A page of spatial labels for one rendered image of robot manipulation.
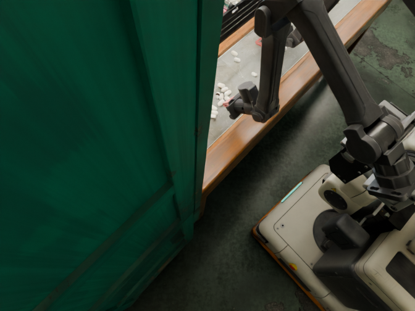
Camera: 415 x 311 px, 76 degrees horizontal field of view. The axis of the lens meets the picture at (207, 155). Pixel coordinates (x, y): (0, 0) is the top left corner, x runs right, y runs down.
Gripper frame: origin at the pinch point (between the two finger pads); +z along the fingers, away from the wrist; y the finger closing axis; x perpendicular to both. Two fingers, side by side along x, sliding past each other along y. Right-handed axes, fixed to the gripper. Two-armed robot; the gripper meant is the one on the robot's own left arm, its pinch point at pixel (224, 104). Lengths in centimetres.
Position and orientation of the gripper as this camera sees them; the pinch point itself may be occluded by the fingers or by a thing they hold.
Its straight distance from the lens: 117.2
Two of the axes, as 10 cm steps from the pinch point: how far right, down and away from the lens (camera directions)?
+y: -6.7, 6.6, -3.3
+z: -5.9, -2.2, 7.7
